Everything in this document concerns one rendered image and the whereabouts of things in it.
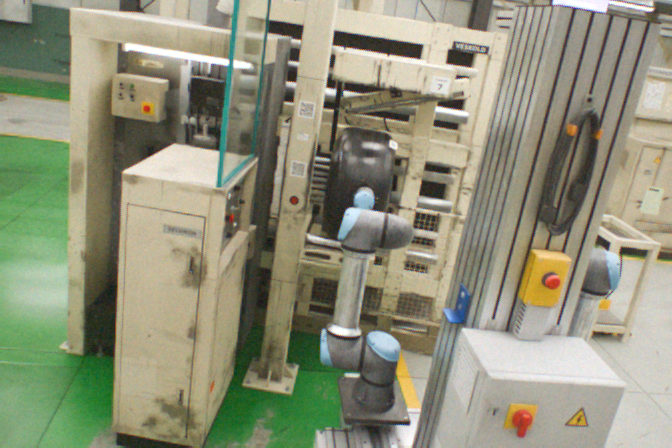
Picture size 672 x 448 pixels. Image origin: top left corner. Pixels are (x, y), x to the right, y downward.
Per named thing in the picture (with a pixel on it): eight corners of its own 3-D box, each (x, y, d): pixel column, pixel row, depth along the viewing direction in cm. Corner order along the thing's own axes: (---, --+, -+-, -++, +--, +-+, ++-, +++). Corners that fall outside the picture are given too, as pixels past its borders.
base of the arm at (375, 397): (398, 413, 187) (404, 388, 184) (354, 410, 184) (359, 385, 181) (390, 385, 201) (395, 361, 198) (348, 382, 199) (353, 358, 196)
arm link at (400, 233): (424, 219, 177) (406, 217, 225) (389, 213, 177) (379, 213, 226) (418, 255, 176) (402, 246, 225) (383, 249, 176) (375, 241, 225)
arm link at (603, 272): (532, 378, 201) (574, 237, 185) (576, 391, 196) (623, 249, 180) (532, 396, 190) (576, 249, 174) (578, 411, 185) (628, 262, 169)
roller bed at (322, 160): (290, 204, 317) (296, 153, 309) (294, 197, 331) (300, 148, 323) (324, 210, 317) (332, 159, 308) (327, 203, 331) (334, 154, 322)
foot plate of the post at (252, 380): (241, 386, 300) (242, 380, 299) (253, 358, 325) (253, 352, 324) (291, 395, 299) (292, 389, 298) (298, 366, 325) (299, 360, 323)
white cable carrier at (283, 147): (270, 216, 280) (282, 122, 266) (272, 213, 284) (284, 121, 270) (279, 218, 279) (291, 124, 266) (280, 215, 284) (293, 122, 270)
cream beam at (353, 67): (332, 80, 283) (336, 50, 278) (336, 76, 307) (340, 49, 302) (451, 100, 281) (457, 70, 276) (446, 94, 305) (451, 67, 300)
